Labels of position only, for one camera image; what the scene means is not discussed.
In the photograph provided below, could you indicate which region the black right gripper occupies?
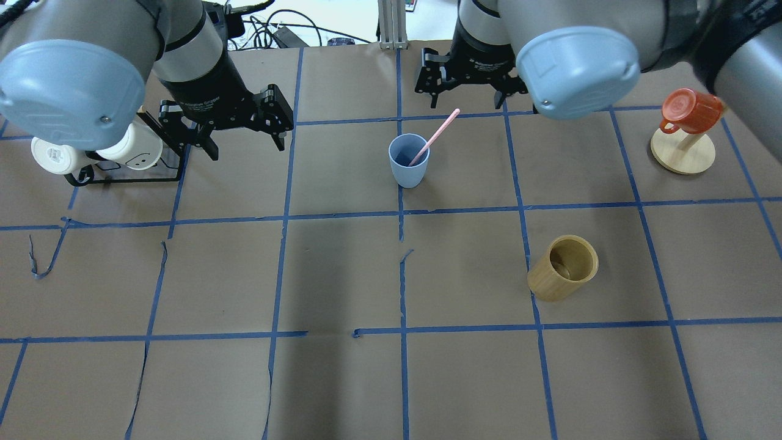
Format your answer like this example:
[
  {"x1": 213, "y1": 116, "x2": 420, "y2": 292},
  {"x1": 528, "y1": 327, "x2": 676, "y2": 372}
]
[{"x1": 414, "y1": 48, "x2": 528, "y2": 111}]

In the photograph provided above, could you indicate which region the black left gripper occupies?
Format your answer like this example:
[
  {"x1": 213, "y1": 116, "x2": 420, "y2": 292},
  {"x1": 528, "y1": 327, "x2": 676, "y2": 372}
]
[{"x1": 159, "y1": 84, "x2": 295, "y2": 161}]

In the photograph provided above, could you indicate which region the pink chopstick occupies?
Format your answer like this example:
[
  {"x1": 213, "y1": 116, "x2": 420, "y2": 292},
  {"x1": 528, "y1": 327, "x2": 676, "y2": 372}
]
[{"x1": 408, "y1": 108, "x2": 461, "y2": 167}]

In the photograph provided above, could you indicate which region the light blue plastic cup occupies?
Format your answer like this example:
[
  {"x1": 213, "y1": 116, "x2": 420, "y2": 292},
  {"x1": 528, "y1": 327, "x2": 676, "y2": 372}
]
[{"x1": 388, "y1": 133, "x2": 431, "y2": 189}]

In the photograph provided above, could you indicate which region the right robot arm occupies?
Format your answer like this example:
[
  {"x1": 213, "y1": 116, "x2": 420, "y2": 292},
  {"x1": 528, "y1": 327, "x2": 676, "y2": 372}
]
[{"x1": 414, "y1": 1, "x2": 781, "y2": 159}]

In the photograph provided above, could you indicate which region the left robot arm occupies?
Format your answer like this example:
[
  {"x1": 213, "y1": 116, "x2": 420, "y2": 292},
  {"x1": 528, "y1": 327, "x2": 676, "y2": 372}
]
[{"x1": 1, "y1": 1, "x2": 295, "y2": 160}]

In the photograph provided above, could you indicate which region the bamboo wooden cup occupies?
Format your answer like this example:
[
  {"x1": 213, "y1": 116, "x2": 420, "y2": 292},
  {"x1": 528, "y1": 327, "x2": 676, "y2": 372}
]
[{"x1": 527, "y1": 235, "x2": 599, "y2": 303}]

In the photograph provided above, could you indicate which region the white mug with face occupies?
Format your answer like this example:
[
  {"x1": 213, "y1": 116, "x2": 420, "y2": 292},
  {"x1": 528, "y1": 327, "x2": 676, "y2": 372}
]
[{"x1": 96, "y1": 122, "x2": 164, "y2": 171}]

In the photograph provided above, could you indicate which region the black power adapter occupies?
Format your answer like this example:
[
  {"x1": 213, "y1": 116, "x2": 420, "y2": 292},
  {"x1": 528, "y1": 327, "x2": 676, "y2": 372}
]
[{"x1": 271, "y1": 27, "x2": 307, "y2": 48}]

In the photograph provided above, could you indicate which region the orange red mug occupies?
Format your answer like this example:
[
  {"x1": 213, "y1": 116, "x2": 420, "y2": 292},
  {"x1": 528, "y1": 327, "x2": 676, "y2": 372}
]
[{"x1": 659, "y1": 87, "x2": 727, "y2": 134}]

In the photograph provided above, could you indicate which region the aluminium frame post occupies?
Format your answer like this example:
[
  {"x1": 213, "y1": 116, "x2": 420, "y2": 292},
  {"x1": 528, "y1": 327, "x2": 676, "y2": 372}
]
[{"x1": 378, "y1": 0, "x2": 409, "y2": 50}]

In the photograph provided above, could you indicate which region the black wire cup rack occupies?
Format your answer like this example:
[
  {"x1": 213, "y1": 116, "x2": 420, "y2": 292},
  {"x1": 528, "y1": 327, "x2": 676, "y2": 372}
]
[{"x1": 64, "y1": 108, "x2": 186, "y2": 188}]

